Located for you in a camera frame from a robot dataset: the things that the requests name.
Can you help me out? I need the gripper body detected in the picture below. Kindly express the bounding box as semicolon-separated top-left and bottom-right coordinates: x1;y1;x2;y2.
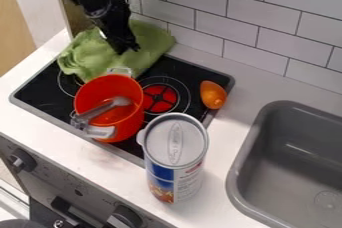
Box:
90;3;142;56

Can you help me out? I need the green cloth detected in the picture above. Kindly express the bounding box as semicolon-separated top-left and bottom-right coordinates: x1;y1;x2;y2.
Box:
56;19;178;83

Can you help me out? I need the toy stove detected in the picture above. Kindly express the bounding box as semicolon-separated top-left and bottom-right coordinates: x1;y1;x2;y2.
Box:
8;51;237;169

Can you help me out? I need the silver spoon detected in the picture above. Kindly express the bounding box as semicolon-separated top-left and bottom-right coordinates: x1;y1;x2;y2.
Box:
69;96;134;130

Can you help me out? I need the orange pot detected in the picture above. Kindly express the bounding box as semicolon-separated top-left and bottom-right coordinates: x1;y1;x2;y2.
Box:
69;67;146;144

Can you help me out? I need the orange toy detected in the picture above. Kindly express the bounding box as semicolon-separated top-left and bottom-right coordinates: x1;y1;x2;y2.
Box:
199;80;229;110

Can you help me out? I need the can with silver lid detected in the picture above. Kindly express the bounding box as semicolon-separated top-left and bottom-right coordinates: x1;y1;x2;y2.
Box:
134;112;210;205

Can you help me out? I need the toy sink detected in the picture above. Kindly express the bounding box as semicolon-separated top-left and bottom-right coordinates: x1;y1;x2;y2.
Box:
224;100;342;228

